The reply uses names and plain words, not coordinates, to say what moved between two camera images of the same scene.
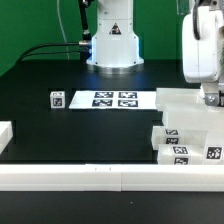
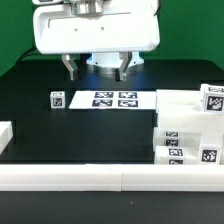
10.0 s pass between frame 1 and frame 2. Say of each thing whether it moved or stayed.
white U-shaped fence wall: stayed
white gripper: moved
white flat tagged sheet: stayed
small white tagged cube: stayed
